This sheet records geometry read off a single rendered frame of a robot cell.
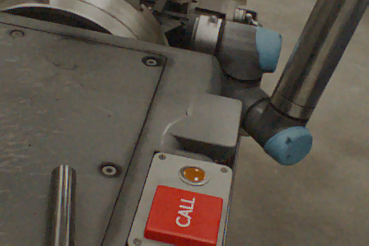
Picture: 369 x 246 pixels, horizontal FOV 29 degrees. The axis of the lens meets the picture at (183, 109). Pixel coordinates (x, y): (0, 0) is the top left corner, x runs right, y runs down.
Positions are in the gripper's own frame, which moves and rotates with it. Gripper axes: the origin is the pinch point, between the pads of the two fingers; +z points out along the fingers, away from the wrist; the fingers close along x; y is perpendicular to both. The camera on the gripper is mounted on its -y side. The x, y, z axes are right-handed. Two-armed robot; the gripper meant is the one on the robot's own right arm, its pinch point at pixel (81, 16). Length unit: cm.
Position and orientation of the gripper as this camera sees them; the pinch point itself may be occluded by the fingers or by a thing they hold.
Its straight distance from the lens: 128.4
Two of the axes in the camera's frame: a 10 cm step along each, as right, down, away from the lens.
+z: -9.7, -2.2, 0.6
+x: 1.5, -8.2, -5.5
